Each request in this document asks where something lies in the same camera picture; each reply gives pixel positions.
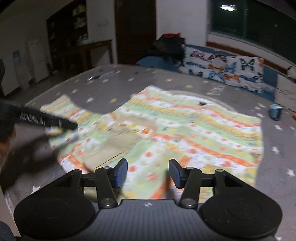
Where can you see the wooden side table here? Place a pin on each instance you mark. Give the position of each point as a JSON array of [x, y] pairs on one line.
[[95, 53]]

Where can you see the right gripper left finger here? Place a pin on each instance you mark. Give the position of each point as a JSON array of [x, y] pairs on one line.
[[106, 180]]

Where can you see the dark wooden door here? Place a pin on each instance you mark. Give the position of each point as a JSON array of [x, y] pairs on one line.
[[135, 25]]

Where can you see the beige cushion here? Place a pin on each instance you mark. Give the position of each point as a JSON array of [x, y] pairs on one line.
[[285, 92]]

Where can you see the butterfly print pillow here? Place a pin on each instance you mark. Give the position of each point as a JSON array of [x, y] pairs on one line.
[[238, 71]]

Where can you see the white refrigerator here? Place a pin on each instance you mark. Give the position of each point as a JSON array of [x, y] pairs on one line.
[[39, 60]]

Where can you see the person's left hand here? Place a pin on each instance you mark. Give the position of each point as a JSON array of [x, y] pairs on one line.
[[5, 145]]

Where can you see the dark clothes pile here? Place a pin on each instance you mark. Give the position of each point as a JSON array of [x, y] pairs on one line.
[[170, 46]]

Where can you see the black ballpoint pen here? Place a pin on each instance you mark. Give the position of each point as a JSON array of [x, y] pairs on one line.
[[99, 76]]

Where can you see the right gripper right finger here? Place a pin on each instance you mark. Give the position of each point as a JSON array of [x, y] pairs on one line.
[[189, 179]]

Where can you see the dark shelf cabinet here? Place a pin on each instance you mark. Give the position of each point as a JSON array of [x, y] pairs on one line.
[[66, 29]]

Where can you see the dark window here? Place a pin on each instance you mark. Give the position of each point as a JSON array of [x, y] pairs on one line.
[[255, 22]]

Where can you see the colourful patterned baby garment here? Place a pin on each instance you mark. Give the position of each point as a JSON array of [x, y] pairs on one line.
[[153, 127]]

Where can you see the round black induction cooker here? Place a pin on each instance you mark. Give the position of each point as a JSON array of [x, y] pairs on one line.
[[216, 101]]

